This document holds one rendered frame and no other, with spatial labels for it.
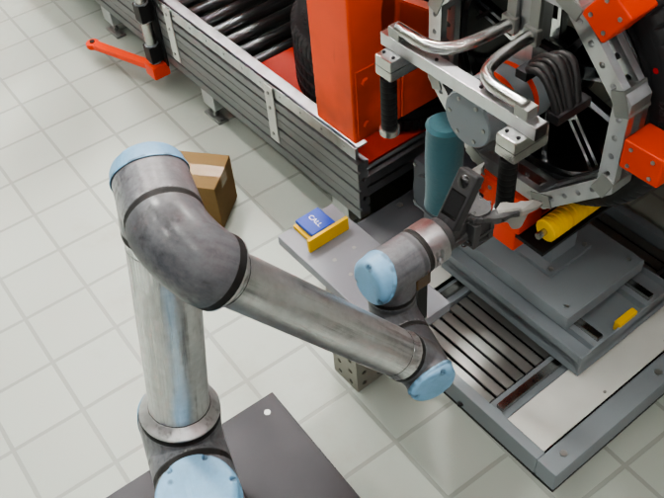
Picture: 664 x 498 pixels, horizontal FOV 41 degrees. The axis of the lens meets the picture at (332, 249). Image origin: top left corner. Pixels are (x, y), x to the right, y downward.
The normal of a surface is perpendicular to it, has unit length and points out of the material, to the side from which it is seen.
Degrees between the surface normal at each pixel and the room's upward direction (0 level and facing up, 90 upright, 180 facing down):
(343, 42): 90
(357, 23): 90
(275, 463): 0
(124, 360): 0
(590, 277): 0
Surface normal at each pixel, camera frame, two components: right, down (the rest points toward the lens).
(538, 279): -0.07, -0.68
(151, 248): -0.44, 0.25
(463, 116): -0.78, 0.49
